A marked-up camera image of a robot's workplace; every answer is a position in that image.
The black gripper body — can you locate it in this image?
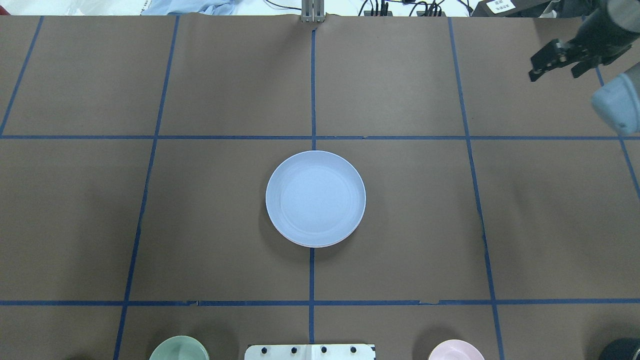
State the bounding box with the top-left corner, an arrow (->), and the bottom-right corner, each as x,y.
542,0 -> 640,68

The blue plate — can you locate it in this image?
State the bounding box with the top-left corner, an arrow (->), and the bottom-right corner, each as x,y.
265,150 -> 367,248

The black box with label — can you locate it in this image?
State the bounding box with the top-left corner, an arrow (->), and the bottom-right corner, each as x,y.
470,0 -> 558,18

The dark pot with glass lid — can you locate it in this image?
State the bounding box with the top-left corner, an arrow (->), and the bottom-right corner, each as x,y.
598,337 -> 640,360

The pink bowl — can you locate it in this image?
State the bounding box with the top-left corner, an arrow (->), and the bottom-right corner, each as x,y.
427,339 -> 485,360

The light blue cloth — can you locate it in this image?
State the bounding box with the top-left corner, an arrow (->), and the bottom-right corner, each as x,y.
141,0 -> 236,16

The green bowl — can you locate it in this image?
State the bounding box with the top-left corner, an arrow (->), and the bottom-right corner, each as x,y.
149,335 -> 210,360

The aluminium frame post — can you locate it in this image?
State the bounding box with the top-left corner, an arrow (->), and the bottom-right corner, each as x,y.
301,0 -> 327,23

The white camera stand pedestal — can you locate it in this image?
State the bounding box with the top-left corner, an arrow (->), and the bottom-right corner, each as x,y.
244,343 -> 377,360

